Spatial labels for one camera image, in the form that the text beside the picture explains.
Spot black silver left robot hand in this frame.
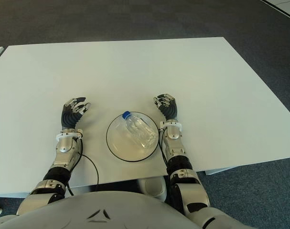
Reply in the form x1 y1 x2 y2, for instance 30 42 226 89
61 96 91 131

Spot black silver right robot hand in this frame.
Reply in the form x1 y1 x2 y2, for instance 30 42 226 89
153 94 178 120

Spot clear bottle with blue cap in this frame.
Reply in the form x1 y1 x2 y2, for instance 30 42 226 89
122 111 157 148

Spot white plate with black rim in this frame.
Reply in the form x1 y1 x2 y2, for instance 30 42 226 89
106 111 159 163

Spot white table base panel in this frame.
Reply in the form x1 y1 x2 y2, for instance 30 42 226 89
205 166 238 176

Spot white robot thigh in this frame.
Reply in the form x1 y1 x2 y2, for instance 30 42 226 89
137 177 168 202

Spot grey robot torso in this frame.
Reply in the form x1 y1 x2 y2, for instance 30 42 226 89
0 190 203 229

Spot white background table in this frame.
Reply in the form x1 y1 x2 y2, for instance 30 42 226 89
261 0 290 19

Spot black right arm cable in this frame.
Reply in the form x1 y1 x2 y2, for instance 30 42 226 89
158 130 171 167

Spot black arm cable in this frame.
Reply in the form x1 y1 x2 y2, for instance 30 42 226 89
158 130 171 167
67 137 99 196

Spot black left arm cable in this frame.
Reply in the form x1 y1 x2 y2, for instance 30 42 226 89
67 137 99 196

